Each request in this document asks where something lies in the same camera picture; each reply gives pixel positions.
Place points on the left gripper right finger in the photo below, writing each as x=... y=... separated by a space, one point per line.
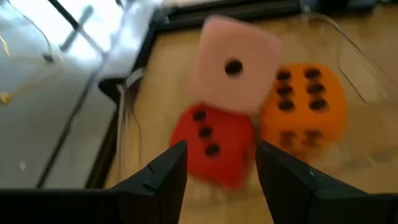
x=304 y=199

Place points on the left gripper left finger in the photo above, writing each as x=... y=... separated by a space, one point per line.
x=140 y=202

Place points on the large orange foam die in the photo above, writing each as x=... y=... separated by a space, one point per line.
x=298 y=121

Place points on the large red foam die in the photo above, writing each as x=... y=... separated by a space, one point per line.
x=230 y=161

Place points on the large pink foam die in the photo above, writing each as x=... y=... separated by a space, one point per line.
x=217 y=87

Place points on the clear plastic container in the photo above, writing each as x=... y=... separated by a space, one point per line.
x=360 y=77

